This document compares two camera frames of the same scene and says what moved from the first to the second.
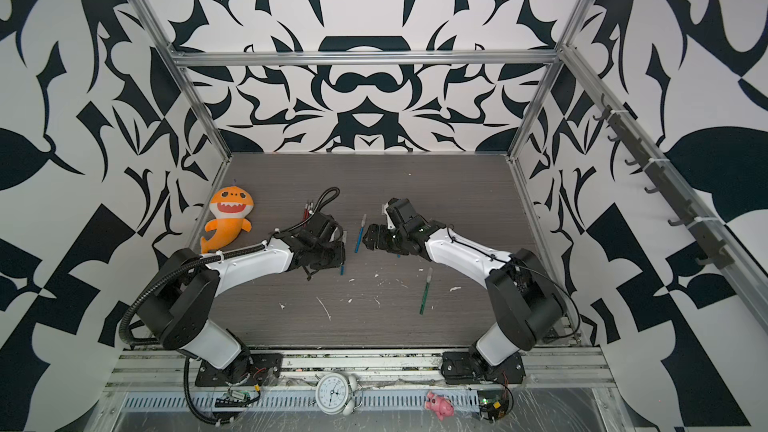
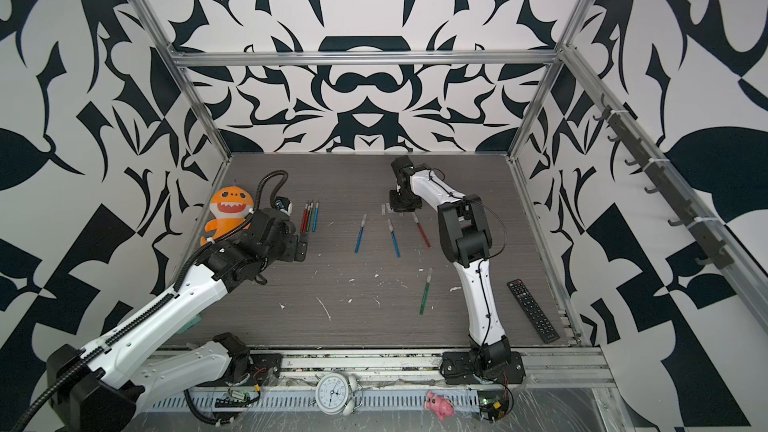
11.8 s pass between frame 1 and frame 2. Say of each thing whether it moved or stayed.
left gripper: moved
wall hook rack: stayed
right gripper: moved
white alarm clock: stayed
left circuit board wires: stayed
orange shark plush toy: stayed
